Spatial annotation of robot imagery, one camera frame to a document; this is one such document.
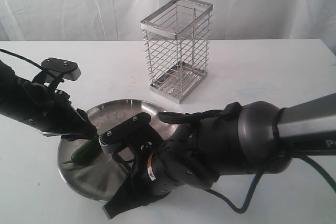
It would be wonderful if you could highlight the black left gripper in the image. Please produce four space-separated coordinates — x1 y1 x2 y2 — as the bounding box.
22 82 97 140

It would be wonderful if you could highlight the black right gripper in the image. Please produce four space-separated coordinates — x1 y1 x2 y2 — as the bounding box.
102 140 218 219

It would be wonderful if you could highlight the green chili pepper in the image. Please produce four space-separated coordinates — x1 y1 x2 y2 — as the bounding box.
60 140 102 166

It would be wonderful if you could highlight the black-handled kitchen knife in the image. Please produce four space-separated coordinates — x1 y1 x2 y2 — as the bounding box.
112 155 131 175

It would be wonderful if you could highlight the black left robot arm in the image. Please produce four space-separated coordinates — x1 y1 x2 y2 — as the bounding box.
1 58 98 141

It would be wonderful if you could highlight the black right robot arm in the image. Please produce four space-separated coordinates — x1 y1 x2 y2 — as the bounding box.
99 94 335 219

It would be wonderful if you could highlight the round stainless steel plate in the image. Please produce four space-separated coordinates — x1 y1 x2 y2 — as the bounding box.
57 99 176 201

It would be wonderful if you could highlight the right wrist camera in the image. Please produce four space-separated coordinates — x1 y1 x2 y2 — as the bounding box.
99 112 163 159

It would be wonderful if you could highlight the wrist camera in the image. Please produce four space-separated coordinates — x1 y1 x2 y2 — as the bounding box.
32 58 81 84
99 112 163 159

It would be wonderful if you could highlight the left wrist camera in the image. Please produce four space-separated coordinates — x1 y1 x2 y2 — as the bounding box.
32 58 81 84

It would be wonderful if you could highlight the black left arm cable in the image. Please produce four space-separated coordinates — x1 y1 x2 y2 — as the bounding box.
0 48 65 88

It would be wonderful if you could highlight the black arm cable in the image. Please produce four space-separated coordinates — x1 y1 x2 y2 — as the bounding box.
0 48 65 88
209 108 336 214

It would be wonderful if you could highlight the chrome wire utensil holder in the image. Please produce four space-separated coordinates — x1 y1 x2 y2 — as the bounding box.
140 0 213 104

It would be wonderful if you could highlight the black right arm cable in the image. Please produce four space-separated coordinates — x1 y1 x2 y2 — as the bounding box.
209 108 336 214

